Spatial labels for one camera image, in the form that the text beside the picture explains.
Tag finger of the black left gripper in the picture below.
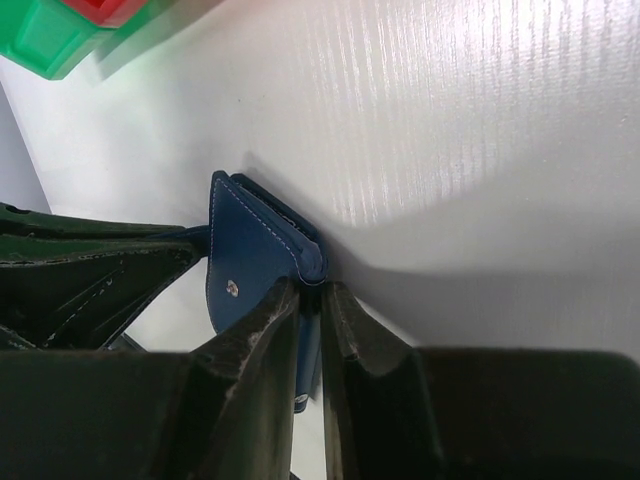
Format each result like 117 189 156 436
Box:
1 204 210 350

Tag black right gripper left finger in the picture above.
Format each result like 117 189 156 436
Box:
1 278 299 479

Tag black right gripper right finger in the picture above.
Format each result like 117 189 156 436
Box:
321 282 639 479

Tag blue leather card holder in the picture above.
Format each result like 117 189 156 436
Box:
204 169 331 415

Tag green plastic bin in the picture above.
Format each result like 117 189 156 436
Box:
0 0 131 82

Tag middle red plastic bin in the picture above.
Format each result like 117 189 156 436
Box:
78 0 148 27

